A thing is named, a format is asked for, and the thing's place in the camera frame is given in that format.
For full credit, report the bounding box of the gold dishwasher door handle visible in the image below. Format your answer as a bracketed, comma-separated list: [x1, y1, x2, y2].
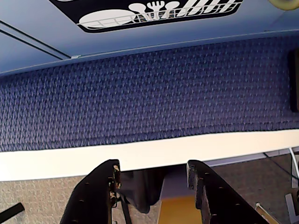
[268, 0, 299, 11]

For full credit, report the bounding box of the black flat strip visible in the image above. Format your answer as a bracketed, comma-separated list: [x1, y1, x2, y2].
[0, 203, 25, 219]

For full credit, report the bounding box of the yellow wooden board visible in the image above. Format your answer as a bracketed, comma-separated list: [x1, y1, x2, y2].
[157, 196, 201, 224]

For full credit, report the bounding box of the white cable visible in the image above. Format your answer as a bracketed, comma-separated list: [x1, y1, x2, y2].
[288, 147, 299, 179]

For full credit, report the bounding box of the white metal bracket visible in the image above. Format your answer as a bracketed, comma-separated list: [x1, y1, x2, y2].
[285, 192, 299, 221]

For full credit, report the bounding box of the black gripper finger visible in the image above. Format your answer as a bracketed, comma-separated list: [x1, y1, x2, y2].
[186, 160, 267, 224]
[59, 159, 122, 224]

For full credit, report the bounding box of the blue-grey toy play kitchen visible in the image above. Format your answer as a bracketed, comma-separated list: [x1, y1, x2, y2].
[0, 0, 299, 77]

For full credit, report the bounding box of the thin black cable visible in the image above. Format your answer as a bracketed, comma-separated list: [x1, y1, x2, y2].
[263, 153, 299, 181]

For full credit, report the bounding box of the dishwasher door with dish decal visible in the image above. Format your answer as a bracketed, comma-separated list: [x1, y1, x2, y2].
[0, 0, 292, 59]

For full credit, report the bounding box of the dark rectangular block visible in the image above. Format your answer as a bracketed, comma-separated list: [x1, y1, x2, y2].
[287, 49, 299, 112]

